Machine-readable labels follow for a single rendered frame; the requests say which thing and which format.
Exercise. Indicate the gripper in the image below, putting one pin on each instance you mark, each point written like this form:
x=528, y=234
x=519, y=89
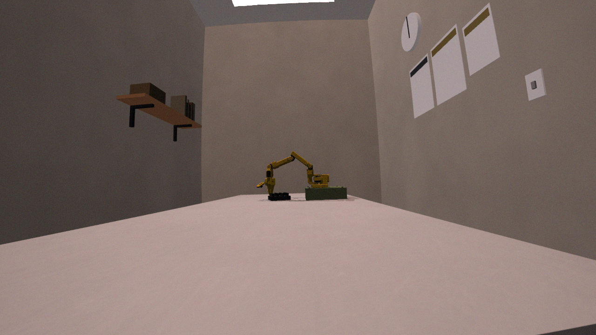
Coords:
x=270, y=183

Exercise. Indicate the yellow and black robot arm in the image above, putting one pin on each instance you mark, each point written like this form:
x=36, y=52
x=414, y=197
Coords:
x=321, y=178

